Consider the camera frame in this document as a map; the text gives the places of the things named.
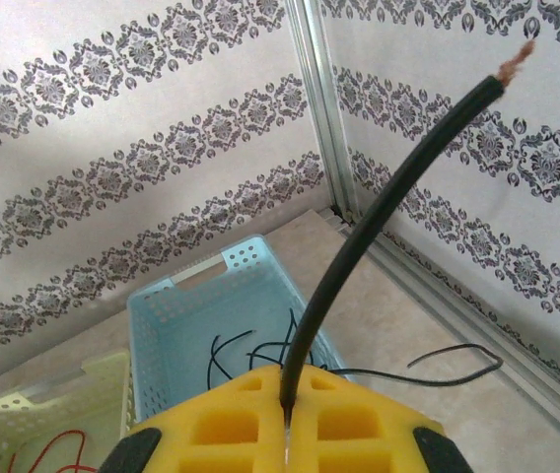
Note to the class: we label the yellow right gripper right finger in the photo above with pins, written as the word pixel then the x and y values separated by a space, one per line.
pixel 359 428

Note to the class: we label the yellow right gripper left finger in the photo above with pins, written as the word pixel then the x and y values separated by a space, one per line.
pixel 221 433

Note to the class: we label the blue perforated plastic basket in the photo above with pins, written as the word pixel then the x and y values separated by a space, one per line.
pixel 186 320

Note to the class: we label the yellow perforated plastic basket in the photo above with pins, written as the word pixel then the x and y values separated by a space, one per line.
pixel 23 419

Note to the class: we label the aluminium frame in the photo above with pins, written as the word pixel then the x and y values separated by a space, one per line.
pixel 327 123

